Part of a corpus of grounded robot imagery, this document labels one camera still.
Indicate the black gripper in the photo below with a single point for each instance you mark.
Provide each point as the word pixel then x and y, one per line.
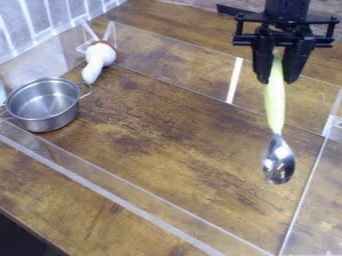
pixel 286 25

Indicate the green handled metal spoon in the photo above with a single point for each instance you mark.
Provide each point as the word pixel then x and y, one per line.
pixel 278 160

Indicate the black bar on table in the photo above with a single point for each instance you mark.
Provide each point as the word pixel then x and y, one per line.
pixel 240 10

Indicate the white toy mushroom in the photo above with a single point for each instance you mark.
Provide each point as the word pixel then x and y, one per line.
pixel 100 55

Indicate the small steel pot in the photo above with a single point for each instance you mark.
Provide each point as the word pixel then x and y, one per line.
pixel 44 104

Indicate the clear acrylic enclosure wall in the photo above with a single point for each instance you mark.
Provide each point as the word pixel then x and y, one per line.
pixel 168 142

